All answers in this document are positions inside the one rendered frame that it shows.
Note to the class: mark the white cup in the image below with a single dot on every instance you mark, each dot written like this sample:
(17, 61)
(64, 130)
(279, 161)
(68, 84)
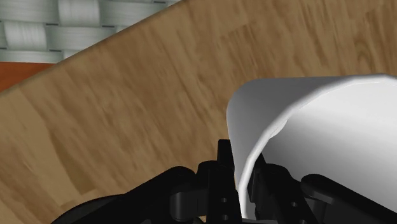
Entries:
(325, 124)

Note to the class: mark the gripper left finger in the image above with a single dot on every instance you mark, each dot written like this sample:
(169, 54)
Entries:
(214, 186)

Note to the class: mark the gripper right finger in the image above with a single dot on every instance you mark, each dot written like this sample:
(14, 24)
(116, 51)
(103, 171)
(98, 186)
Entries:
(279, 192)

